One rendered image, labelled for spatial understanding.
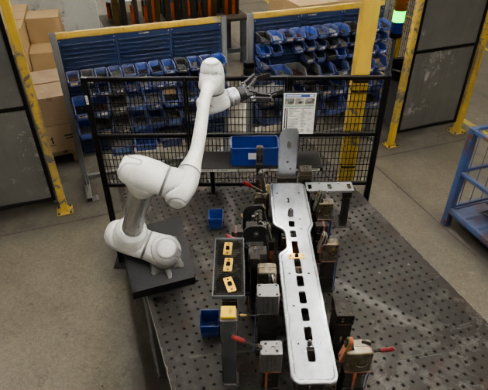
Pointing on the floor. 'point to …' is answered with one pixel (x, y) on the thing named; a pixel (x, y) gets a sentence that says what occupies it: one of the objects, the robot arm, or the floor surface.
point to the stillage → (475, 215)
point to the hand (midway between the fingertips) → (274, 83)
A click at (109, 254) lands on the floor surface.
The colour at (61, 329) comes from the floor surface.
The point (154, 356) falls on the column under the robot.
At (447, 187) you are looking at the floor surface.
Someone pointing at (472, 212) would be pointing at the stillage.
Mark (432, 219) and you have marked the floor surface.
